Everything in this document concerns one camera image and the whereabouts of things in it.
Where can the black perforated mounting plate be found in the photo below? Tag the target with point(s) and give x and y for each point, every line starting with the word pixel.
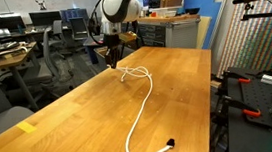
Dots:
pixel 262 97

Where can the gray swivel office chair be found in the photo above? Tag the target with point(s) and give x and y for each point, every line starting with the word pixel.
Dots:
pixel 47 51

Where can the gray padded chair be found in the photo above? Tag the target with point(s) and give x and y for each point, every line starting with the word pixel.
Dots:
pixel 0 122

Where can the cardboard sheet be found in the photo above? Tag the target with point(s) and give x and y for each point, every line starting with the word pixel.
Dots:
pixel 101 52

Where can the multicolour patterned panel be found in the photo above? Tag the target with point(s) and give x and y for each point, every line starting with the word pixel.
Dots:
pixel 259 40

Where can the small gray chair back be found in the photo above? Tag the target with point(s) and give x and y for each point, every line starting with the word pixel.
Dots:
pixel 57 26

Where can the dark bowl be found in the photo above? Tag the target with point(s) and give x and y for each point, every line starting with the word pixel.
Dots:
pixel 194 11

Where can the black tripod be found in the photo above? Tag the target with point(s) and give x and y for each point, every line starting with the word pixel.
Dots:
pixel 139 35

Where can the wooden office desk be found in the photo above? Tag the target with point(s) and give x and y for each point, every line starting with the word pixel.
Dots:
pixel 10 60

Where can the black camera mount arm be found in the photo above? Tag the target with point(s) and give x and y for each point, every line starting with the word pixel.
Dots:
pixel 264 15

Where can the flat dark keyboard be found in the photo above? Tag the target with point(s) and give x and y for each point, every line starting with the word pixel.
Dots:
pixel 1 47

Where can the white tray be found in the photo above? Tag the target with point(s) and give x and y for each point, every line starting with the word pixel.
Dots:
pixel 166 12

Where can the blue lit monitor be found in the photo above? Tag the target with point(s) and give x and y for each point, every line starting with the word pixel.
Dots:
pixel 74 14

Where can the gray plastic bin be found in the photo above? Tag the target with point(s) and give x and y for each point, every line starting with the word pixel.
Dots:
pixel 103 65

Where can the gray wood-topped tool cabinet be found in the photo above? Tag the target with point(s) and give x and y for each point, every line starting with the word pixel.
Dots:
pixel 182 34

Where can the dark mesh office chair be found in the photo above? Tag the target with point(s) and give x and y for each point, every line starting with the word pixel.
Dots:
pixel 79 27

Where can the tan foam board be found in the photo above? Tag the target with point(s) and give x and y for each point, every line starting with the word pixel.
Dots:
pixel 203 29

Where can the yellow tape piece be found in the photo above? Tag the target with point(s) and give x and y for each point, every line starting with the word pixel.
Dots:
pixel 26 127

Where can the yellow wrist camera mount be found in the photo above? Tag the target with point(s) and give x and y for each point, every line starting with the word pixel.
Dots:
pixel 128 36

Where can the dark side table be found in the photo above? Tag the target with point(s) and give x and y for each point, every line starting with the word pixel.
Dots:
pixel 90 52

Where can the small gray drone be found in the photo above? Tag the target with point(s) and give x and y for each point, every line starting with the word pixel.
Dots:
pixel 41 5

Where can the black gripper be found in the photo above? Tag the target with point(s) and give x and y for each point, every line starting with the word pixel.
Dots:
pixel 112 43

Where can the black equipment case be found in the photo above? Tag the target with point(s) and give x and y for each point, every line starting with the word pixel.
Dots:
pixel 150 1

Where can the black computer monitor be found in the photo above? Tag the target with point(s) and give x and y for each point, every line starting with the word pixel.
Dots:
pixel 5 23
pixel 45 17

